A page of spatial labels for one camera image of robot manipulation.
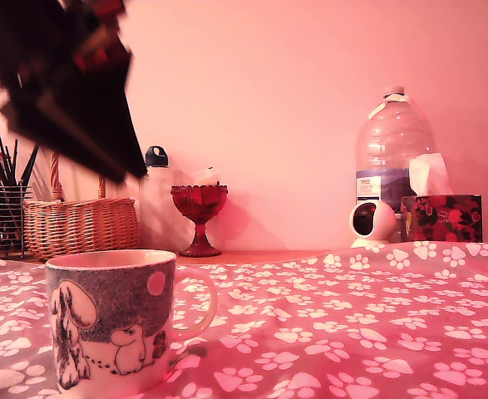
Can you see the large clear water bottle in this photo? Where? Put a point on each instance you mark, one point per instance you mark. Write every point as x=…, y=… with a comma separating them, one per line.
x=393, y=137

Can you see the small white round camera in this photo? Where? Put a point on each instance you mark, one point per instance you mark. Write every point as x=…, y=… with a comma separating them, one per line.
x=383, y=220

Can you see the red glass goblet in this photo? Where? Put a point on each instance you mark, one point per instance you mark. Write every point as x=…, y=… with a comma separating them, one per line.
x=200, y=203

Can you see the white bottle with black cap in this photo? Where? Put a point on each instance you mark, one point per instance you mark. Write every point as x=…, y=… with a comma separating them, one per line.
x=156, y=208

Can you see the white candle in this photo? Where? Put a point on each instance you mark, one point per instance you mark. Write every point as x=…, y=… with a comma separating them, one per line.
x=207, y=176

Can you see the cartoon print ceramic mug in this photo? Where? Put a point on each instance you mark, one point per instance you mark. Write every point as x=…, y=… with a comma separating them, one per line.
x=118, y=291

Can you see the paw print cloth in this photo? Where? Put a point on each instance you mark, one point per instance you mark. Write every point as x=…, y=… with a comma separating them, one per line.
x=351, y=332

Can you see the white tissue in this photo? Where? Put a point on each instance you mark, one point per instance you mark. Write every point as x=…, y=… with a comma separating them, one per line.
x=425, y=174

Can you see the floral tissue box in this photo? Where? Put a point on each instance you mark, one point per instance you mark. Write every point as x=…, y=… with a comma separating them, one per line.
x=443, y=216

